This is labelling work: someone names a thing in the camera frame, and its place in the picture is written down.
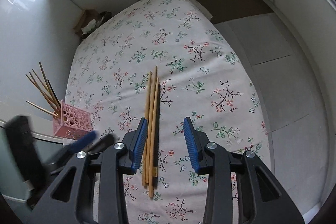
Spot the pink perforated utensil holder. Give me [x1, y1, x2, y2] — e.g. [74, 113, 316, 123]
[53, 101, 92, 140]

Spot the floral tablecloth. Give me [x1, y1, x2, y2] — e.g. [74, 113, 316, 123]
[65, 0, 271, 223]

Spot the brown paper bag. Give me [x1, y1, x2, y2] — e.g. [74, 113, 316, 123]
[73, 10, 101, 36]

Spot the brown floor mat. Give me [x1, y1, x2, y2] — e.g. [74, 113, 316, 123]
[197, 0, 273, 24]

